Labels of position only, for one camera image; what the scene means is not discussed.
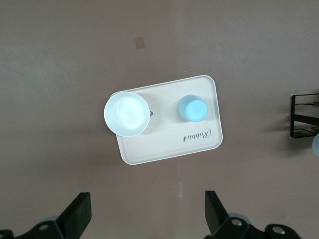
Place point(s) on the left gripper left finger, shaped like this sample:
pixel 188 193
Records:
pixel 74 214

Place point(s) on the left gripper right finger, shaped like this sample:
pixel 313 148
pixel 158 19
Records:
pixel 216 214

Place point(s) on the light blue cup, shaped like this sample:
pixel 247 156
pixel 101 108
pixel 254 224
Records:
pixel 195 110

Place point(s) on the cream plastic tray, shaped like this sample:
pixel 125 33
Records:
pixel 174 139

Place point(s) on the white bowl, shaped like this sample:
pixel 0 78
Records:
pixel 127 114

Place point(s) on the grey cup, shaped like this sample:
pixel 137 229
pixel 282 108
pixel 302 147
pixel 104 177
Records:
pixel 316 145

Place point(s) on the brown tape patch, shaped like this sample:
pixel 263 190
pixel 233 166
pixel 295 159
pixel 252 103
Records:
pixel 139 42

